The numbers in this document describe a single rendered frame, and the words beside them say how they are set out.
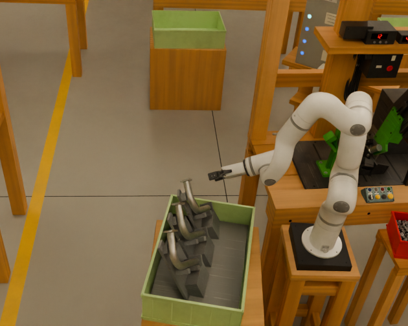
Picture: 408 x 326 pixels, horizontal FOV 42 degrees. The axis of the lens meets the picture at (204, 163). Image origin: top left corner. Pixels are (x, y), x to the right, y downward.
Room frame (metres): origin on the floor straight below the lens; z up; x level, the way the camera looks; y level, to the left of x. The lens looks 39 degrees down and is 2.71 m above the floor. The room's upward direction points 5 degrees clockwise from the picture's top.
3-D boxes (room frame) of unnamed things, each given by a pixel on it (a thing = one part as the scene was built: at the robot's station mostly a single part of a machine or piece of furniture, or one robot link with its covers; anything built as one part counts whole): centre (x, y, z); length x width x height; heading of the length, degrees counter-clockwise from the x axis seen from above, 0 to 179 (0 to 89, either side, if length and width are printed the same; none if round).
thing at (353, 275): (1.74, -0.58, 0.83); 0.32 x 0.32 x 0.04; 5
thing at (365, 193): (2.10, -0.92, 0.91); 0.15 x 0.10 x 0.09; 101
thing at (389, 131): (2.35, -0.99, 1.17); 0.13 x 0.12 x 0.20; 101
